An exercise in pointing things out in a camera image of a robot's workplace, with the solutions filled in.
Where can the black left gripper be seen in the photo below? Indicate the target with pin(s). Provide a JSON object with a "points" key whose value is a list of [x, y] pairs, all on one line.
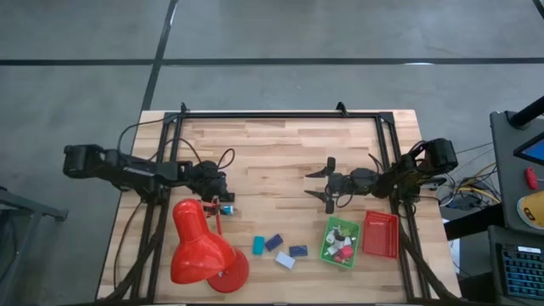
{"points": [[210, 180]]}

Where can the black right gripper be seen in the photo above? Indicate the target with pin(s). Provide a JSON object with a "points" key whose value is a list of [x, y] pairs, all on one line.
{"points": [[348, 183]]}

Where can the blue white USB charger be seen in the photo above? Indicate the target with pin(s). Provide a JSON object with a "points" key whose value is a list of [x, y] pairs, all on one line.
{"points": [[228, 210]]}

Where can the large white USB charger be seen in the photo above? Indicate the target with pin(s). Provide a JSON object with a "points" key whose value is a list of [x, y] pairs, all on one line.
{"points": [[331, 251]]}

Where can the navy blue rectangular box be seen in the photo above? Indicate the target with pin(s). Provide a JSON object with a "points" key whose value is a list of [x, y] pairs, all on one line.
{"points": [[298, 251], [274, 242]]}

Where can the teal rectangular box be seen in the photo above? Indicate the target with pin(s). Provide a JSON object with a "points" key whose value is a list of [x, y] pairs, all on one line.
{"points": [[258, 245]]}

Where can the white rectangular box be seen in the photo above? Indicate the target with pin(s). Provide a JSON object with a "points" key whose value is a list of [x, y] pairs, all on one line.
{"points": [[285, 260]]}

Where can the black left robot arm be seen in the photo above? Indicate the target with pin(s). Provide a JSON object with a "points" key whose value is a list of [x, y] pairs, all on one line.
{"points": [[136, 172]]}

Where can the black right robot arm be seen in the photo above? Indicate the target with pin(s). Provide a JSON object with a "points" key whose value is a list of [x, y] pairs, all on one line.
{"points": [[440, 153]]}

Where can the green plastic basket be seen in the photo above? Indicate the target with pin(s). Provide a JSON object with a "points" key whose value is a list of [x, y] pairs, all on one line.
{"points": [[358, 244]]}

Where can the red plastic basket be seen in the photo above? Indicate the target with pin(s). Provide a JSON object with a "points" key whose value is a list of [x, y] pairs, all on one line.
{"points": [[380, 234]]}

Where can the red desk lamp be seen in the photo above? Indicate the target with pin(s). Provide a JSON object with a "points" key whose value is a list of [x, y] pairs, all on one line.
{"points": [[200, 251]]}

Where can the grey control cart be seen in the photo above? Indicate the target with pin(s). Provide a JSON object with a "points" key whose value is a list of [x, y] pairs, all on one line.
{"points": [[503, 170]]}

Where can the grey metal stand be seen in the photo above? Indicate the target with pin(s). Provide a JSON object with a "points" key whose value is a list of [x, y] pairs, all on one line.
{"points": [[34, 208]]}

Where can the red button device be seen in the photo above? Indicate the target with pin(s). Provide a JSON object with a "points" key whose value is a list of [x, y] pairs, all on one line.
{"points": [[531, 178]]}

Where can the yellow white round object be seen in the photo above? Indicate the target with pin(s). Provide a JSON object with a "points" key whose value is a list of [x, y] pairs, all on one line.
{"points": [[531, 210]]}

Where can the blue screen monitor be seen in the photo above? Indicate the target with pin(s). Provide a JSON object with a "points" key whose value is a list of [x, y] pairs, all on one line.
{"points": [[533, 151]]}

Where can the black monitor pole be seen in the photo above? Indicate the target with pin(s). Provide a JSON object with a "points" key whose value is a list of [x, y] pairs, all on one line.
{"points": [[527, 114]]}

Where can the black frame clamp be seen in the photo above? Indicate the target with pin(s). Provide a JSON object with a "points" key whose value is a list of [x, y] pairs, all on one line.
{"points": [[341, 109], [183, 108]]}

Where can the black aluminium table frame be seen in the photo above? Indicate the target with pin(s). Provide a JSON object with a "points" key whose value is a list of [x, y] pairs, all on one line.
{"points": [[276, 115]]}

